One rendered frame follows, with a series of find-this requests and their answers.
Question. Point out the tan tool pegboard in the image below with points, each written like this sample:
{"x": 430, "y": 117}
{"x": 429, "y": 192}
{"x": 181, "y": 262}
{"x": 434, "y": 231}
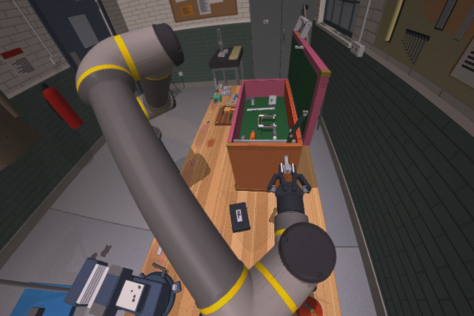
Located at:
{"x": 437, "y": 9}

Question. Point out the black hex key set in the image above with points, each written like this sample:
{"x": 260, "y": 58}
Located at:
{"x": 414, "y": 40}

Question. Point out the dark blue door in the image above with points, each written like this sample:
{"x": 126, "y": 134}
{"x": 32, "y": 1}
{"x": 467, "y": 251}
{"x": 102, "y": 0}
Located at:
{"x": 74, "y": 20}

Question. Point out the brown wooden block holder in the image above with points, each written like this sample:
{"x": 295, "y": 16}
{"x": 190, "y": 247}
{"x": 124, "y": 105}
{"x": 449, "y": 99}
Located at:
{"x": 224, "y": 115}

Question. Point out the silver metal parts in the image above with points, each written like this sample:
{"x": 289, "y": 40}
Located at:
{"x": 226, "y": 90}

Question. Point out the black headed hammer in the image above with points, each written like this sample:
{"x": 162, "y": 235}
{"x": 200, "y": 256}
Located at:
{"x": 398, "y": 9}

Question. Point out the brown wooden shelf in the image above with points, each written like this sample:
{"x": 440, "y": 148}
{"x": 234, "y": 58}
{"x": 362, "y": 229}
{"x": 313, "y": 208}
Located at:
{"x": 16, "y": 134}

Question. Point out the small silver strip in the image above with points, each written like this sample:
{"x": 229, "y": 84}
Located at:
{"x": 160, "y": 251}

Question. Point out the red round object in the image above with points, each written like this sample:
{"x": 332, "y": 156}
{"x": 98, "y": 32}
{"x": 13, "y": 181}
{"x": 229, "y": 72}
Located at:
{"x": 309, "y": 308}

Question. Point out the red and white wall sign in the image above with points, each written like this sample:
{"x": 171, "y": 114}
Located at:
{"x": 18, "y": 60}

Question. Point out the dark lid stay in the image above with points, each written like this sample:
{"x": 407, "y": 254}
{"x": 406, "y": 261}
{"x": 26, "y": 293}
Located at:
{"x": 297, "y": 127}

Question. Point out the red fire extinguisher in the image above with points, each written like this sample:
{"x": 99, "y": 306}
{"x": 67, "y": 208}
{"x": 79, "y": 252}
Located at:
{"x": 61, "y": 107}

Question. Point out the silver height gauge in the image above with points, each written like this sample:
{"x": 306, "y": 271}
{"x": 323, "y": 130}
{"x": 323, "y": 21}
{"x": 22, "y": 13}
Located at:
{"x": 221, "y": 47}

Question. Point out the orange tool chest body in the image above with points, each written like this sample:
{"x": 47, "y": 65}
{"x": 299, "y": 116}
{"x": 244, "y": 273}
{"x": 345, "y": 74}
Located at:
{"x": 255, "y": 168}

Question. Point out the silver steel ruler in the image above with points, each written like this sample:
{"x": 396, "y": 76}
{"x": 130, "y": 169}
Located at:
{"x": 261, "y": 109}

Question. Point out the grey metal cabinet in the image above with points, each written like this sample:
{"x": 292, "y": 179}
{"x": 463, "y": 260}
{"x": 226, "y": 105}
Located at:
{"x": 274, "y": 23}

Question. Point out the white wall socket box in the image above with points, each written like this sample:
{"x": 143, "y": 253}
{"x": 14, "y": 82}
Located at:
{"x": 357, "y": 48}

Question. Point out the green small tin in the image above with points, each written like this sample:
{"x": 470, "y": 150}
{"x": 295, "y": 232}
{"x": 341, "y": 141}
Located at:
{"x": 217, "y": 98}

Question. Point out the white paper sign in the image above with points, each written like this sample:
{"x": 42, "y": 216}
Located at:
{"x": 464, "y": 64}

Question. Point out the tan flat block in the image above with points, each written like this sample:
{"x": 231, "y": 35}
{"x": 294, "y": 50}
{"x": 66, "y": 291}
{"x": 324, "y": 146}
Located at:
{"x": 235, "y": 53}

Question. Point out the small silver block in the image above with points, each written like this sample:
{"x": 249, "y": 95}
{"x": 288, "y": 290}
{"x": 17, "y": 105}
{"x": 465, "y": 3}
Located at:
{"x": 273, "y": 100}

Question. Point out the pink and green chest lid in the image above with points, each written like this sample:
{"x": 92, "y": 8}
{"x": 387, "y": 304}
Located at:
{"x": 305, "y": 83}

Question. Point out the black felt rest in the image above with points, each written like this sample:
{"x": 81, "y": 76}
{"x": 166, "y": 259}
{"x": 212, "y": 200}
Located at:
{"x": 240, "y": 217}

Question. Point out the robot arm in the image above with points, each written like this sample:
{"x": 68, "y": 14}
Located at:
{"x": 148, "y": 168}

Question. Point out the silver key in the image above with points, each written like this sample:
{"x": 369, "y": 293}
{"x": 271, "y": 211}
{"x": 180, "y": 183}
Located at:
{"x": 287, "y": 160}

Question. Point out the blue bench vise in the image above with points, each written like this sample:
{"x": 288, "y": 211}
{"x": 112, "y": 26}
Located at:
{"x": 111, "y": 290}

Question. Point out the black small table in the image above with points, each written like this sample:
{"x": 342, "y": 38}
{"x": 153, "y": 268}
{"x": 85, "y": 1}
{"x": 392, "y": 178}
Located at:
{"x": 226, "y": 62}

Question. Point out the white light switch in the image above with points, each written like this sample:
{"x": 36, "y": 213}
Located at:
{"x": 54, "y": 60}

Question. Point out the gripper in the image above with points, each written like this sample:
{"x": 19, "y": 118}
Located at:
{"x": 290, "y": 199}

